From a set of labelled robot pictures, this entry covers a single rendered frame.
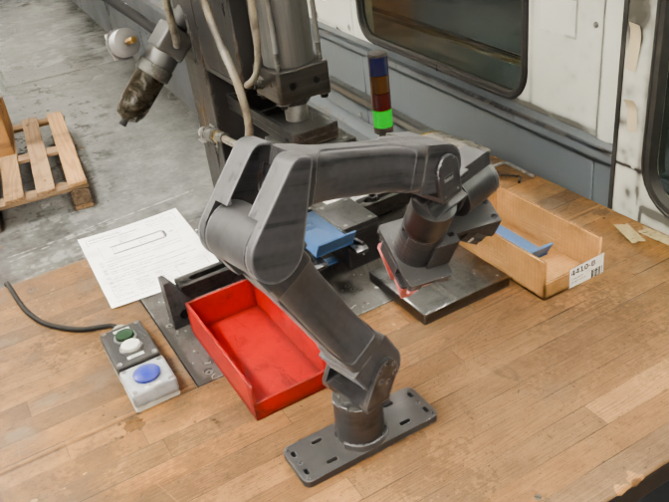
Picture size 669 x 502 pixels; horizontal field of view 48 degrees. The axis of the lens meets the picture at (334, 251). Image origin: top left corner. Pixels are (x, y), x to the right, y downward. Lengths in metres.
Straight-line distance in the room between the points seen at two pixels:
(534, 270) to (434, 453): 0.37
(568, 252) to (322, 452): 0.58
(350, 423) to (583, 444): 0.29
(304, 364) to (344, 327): 0.28
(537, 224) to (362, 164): 0.63
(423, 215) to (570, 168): 0.78
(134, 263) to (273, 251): 0.79
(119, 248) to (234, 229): 0.84
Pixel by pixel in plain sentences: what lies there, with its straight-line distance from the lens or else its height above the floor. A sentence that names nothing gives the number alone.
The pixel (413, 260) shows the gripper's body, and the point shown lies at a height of 1.09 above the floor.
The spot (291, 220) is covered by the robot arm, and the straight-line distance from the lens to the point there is 0.71.
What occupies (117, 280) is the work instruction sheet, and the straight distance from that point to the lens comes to 1.44.
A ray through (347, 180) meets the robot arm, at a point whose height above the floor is 1.28.
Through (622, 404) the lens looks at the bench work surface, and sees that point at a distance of 1.06.
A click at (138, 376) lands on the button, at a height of 0.94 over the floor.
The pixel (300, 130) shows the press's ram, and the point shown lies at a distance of 1.17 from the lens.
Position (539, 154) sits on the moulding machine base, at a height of 0.89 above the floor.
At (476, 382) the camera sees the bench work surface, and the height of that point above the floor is 0.90.
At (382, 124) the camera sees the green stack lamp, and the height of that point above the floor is 1.06.
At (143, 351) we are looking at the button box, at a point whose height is 0.93.
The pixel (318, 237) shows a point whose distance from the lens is 1.25.
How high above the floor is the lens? 1.61
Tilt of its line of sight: 31 degrees down
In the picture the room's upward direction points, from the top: 8 degrees counter-clockwise
